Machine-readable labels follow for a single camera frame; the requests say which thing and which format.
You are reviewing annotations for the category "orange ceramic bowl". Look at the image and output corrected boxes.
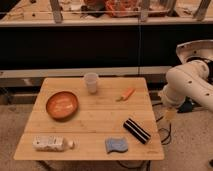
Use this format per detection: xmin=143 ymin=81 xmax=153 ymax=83
xmin=46 ymin=91 xmax=78 ymax=120

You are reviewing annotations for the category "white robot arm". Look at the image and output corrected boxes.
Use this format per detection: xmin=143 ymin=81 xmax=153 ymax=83
xmin=159 ymin=60 xmax=213 ymax=121

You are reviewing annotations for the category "white robot base shell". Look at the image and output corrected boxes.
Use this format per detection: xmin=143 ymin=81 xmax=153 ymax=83
xmin=176 ymin=39 xmax=213 ymax=64

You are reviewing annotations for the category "black white striped block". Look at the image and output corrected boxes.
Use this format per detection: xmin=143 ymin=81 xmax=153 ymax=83
xmin=123 ymin=118 xmax=151 ymax=144

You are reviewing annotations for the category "orange toy carrot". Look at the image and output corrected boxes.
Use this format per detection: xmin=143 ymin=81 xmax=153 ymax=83
xmin=116 ymin=88 xmax=135 ymax=101

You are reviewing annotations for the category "wooden table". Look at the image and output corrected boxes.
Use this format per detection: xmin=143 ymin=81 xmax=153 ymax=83
xmin=14 ymin=77 xmax=164 ymax=161

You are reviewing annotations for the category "blue sponge cloth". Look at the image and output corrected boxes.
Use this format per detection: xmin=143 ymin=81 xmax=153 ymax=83
xmin=105 ymin=138 xmax=128 ymax=153

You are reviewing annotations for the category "translucent plastic cup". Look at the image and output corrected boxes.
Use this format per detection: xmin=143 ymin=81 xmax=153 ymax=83
xmin=83 ymin=73 xmax=99 ymax=94

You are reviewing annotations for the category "white plastic bottle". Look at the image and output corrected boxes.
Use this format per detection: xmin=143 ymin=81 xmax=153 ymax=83
xmin=32 ymin=136 xmax=75 ymax=152

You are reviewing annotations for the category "black floor cable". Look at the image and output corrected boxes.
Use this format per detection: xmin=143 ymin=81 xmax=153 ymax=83
xmin=155 ymin=114 xmax=173 ymax=146

